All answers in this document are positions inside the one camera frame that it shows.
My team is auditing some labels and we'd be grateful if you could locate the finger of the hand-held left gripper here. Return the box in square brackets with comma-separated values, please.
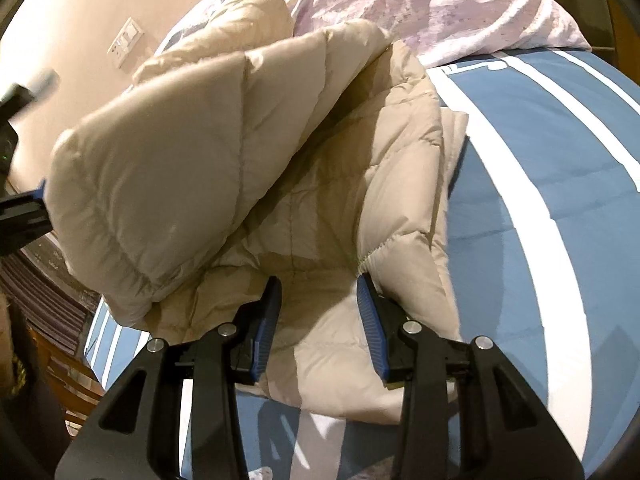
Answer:
[0, 180, 51, 259]

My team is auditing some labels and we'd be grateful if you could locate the lilac floral duvet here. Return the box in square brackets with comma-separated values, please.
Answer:
[220, 0, 594, 69]

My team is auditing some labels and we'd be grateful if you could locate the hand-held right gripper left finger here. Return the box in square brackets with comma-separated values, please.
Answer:
[55, 276, 284, 480]

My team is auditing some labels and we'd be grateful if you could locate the beige puffer jacket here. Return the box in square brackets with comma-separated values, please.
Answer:
[50, 0, 471, 422]

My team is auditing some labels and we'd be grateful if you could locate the dark striped cloth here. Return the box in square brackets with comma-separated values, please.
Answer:
[0, 247, 102, 353]

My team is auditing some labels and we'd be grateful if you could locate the white wall switch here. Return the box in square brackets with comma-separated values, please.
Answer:
[120, 17, 146, 49]

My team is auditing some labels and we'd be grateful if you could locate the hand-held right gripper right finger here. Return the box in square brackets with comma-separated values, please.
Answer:
[355, 273, 586, 480]

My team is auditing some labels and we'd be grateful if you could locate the white wall socket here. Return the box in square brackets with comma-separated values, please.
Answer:
[107, 35, 132, 69]

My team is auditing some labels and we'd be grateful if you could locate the blue white striped bed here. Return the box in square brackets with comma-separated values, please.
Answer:
[82, 25, 640, 480]

